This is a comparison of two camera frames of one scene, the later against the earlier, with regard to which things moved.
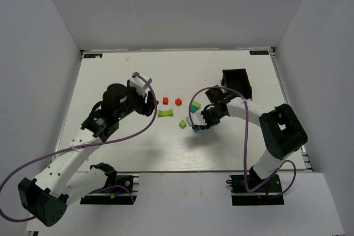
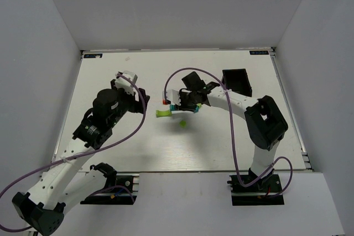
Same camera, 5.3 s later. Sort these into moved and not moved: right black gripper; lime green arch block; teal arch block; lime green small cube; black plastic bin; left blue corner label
Moved: right black gripper; teal arch block
Not moved: black plastic bin; left blue corner label; lime green small cube; lime green arch block
